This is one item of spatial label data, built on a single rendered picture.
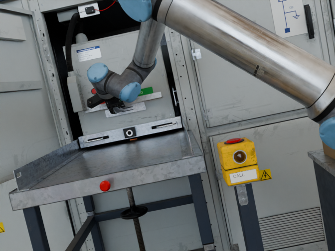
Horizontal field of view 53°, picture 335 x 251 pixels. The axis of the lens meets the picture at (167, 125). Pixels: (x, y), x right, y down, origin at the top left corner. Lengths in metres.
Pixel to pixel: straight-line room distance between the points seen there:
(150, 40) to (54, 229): 1.13
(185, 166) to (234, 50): 0.41
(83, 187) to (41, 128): 0.69
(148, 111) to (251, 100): 0.52
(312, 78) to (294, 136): 1.00
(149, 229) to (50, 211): 0.52
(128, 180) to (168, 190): 0.72
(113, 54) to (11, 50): 0.48
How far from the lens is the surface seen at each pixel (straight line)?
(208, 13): 0.83
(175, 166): 1.05
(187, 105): 1.70
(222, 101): 1.70
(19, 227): 1.98
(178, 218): 1.82
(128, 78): 1.37
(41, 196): 1.15
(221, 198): 1.80
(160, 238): 1.86
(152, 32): 1.19
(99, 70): 1.40
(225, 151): 0.81
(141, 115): 1.76
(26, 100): 1.69
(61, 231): 1.92
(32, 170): 1.27
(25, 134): 1.65
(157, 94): 1.71
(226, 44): 0.82
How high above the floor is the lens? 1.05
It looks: 5 degrees down
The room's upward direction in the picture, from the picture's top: 12 degrees counter-clockwise
